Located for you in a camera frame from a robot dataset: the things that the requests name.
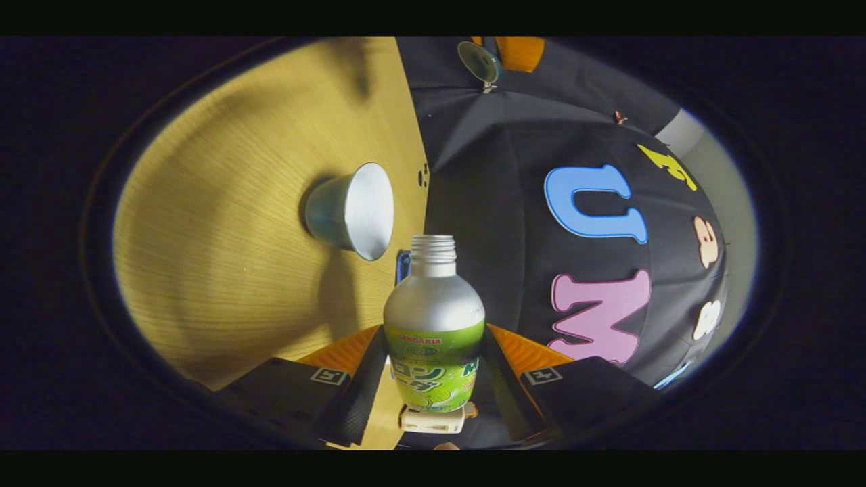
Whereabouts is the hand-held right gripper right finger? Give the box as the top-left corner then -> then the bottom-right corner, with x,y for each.
483,323 -> 660,444

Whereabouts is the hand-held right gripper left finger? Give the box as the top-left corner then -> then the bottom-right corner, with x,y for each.
223,325 -> 390,447

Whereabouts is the black backdrop cloth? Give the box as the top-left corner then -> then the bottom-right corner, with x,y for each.
396,37 -> 731,447

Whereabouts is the teal teacup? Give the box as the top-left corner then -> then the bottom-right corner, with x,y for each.
304,162 -> 395,262

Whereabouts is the silver green-label water bottle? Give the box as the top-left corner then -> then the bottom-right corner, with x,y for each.
383,235 -> 486,413

